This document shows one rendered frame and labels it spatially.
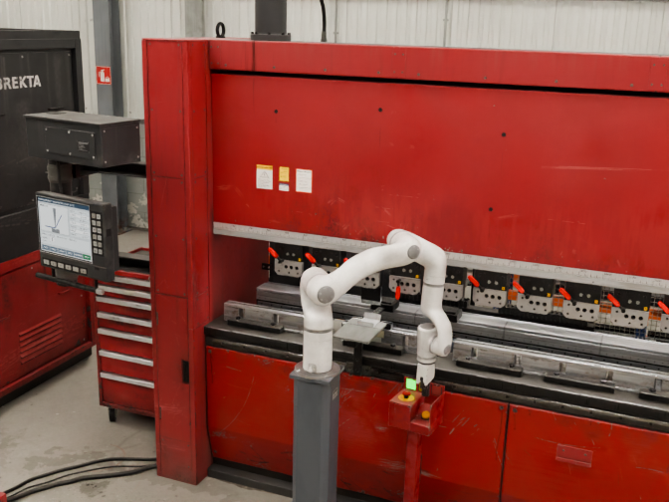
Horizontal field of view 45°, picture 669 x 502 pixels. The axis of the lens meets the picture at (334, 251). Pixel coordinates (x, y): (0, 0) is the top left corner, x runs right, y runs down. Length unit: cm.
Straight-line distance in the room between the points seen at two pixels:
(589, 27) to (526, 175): 439
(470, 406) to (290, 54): 182
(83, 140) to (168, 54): 58
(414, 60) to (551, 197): 83
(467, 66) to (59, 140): 183
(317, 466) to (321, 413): 25
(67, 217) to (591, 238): 232
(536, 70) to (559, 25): 438
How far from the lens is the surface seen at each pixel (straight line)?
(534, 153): 356
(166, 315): 421
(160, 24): 927
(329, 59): 376
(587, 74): 349
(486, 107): 358
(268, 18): 398
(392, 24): 818
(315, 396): 336
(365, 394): 397
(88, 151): 373
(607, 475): 387
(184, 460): 451
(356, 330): 384
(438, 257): 336
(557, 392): 372
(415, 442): 377
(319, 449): 347
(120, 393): 508
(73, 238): 388
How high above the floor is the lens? 239
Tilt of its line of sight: 16 degrees down
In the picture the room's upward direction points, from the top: 2 degrees clockwise
